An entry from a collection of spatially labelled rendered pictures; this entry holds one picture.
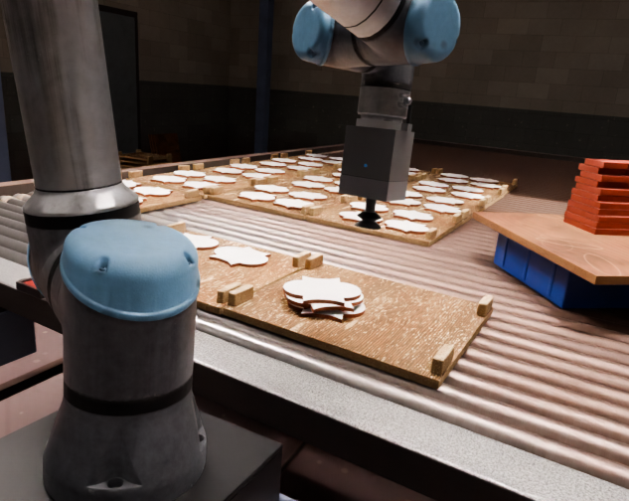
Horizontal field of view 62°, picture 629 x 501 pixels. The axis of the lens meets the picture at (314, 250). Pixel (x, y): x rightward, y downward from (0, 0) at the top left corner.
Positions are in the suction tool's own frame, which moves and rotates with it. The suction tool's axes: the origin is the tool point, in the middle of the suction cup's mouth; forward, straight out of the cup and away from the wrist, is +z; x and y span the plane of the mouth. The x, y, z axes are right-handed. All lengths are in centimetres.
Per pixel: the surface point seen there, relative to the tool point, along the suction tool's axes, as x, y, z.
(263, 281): -9.9, 28.2, 18.2
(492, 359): -14.7, -18.9, 20.5
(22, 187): -17, 143, 16
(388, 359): 1.3, -7.3, 19.6
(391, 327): -9.3, -2.2, 18.7
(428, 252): -63, 14, 16
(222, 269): -8.7, 39.2, 18.2
